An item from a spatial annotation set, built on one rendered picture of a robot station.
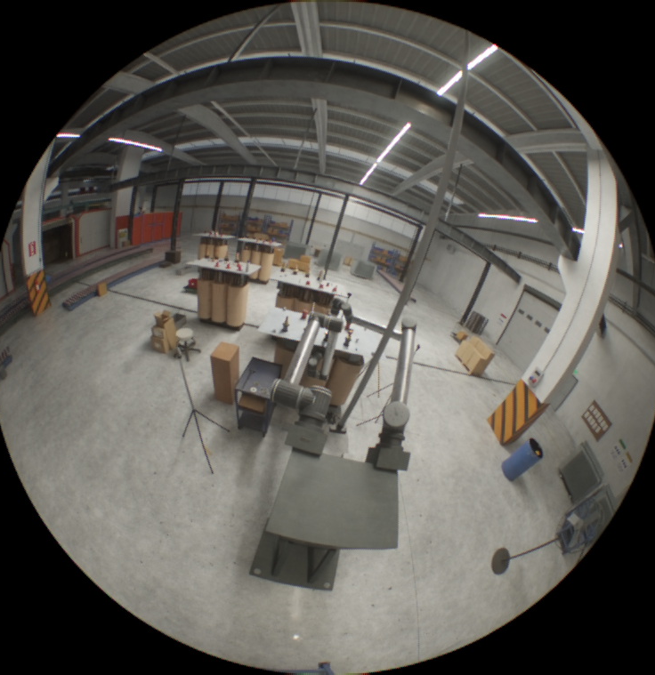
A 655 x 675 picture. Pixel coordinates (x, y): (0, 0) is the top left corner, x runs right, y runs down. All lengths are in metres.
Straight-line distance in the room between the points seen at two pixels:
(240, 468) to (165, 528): 1.35
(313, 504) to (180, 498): 1.86
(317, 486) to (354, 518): 0.34
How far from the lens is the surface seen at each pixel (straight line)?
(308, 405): 1.58
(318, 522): 1.40
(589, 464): 8.46
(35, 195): 10.20
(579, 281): 5.80
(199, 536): 2.76
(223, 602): 2.85
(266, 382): 2.49
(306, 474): 1.47
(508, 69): 8.68
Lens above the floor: 2.66
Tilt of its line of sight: 29 degrees down
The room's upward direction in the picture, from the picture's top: 17 degrees clockwise
